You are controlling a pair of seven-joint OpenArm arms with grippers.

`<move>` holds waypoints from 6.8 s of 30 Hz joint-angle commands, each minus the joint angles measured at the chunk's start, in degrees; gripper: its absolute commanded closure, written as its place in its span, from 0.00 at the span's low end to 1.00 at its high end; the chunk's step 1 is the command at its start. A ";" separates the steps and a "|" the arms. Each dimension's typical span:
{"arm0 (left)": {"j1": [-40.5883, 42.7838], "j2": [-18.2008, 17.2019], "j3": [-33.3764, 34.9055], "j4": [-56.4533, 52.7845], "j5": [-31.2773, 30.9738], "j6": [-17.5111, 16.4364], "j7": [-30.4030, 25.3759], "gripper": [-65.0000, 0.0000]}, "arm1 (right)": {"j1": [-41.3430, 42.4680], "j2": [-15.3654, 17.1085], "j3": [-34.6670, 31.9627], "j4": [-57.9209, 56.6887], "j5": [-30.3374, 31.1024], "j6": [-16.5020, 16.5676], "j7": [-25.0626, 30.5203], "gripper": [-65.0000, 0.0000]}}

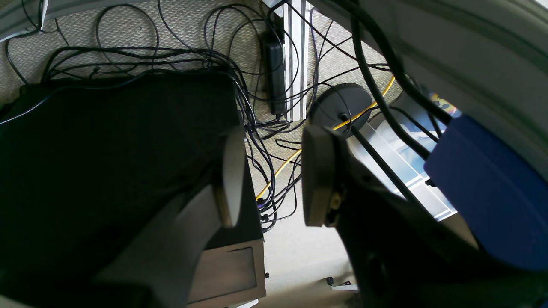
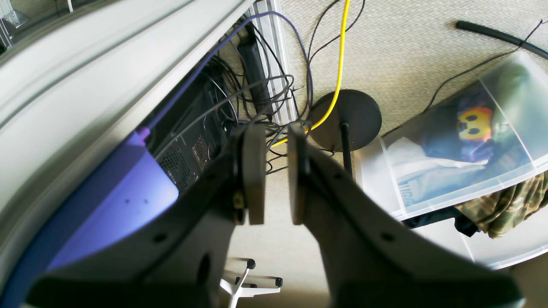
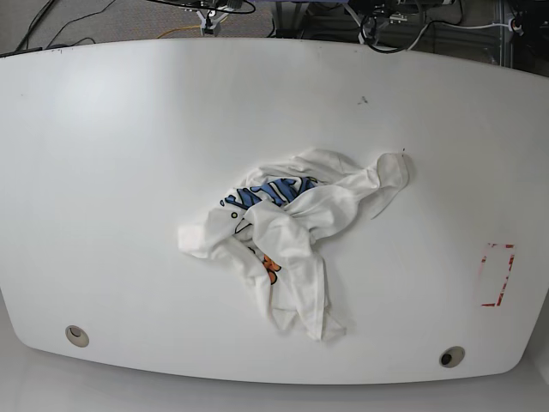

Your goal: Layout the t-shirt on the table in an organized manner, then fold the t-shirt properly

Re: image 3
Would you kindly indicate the red tape rectangle marking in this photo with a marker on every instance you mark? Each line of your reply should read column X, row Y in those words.
column 494, row 274

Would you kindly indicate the white printed t-shirt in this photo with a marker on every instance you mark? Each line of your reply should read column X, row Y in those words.
column 265, row 229

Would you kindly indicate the table cable grommet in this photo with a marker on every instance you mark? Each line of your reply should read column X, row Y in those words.
column 77, row 336
column 452, row 357

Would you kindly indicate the left table cable grommet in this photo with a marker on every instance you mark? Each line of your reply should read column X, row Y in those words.
column 77, row 336

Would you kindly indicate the right table cable grommet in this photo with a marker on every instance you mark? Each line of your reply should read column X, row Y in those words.
column 452, row 357

